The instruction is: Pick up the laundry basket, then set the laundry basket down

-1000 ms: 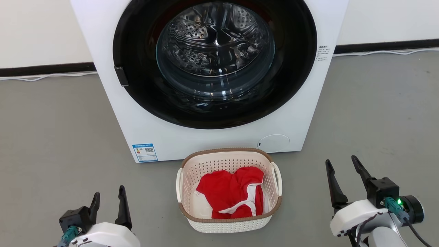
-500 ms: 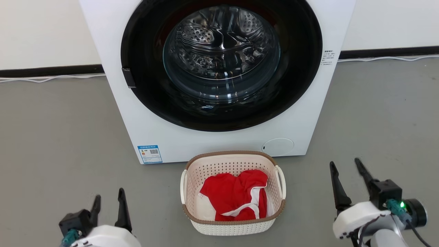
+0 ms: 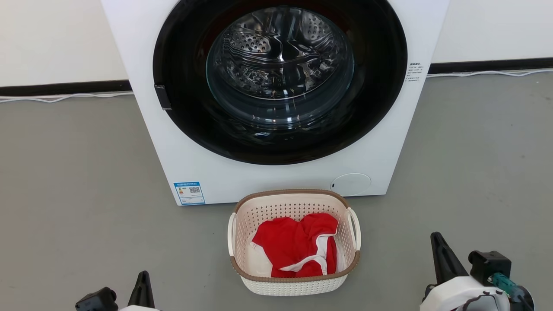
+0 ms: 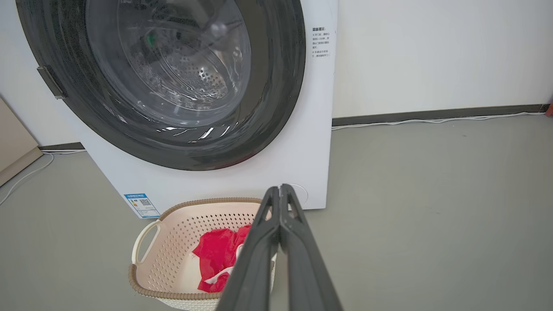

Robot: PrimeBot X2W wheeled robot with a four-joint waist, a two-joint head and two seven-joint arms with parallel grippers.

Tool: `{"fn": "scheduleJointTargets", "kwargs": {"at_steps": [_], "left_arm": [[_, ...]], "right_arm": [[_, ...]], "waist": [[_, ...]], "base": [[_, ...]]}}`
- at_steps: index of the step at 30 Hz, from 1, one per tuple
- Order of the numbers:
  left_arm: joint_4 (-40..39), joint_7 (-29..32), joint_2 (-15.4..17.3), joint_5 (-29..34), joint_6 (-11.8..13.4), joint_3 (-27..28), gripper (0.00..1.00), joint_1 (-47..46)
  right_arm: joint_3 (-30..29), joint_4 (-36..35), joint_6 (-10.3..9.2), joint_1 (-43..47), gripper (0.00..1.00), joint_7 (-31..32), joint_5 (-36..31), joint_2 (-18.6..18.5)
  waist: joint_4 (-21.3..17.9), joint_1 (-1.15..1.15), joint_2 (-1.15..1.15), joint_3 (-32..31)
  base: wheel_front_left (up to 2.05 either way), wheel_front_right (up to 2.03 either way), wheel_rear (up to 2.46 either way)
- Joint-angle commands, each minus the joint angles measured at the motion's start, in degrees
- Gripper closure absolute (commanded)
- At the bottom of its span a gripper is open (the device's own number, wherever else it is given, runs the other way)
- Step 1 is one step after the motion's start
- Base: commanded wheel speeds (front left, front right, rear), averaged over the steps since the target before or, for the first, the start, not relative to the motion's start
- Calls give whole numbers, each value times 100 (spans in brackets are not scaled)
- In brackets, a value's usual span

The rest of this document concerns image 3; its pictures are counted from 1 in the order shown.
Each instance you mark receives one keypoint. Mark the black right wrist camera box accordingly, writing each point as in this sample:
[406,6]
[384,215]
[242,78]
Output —
[488,263]

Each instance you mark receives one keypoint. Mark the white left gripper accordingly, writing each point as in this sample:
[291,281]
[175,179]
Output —
[138,309]

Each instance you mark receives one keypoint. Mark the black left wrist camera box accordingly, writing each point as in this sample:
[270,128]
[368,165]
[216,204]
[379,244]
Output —
[97,300]

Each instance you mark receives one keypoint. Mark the small printed text label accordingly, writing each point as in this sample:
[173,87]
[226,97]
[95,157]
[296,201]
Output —
[414,72]

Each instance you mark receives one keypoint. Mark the cream perforated laundry basket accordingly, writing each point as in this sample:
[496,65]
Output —
[293,287]

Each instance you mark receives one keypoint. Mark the red garment with white trim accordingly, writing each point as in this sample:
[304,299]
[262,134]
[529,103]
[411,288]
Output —
[287,246]

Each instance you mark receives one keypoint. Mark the steel washer drum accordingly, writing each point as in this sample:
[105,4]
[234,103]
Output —
[281,56]

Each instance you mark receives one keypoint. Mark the round white filter cover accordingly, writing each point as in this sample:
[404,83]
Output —
[351,184]

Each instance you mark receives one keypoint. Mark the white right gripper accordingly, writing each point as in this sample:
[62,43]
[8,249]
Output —
[449,296]

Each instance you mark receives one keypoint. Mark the blue energy label sticker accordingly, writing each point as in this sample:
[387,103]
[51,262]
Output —
[189,193]

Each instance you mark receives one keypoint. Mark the white front-load washing machine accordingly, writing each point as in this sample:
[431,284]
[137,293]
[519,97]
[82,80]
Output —
[259,181]

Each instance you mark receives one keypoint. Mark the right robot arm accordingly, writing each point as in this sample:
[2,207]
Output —
[523,300]

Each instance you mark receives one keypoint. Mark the black door latch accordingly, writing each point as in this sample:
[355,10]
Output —
[163,97]

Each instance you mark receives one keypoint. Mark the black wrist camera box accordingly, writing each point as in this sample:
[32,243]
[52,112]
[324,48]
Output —
[488,263]
[97,300]

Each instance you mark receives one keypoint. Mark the round black washer door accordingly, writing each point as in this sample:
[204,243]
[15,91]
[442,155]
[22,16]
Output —
[185,116]

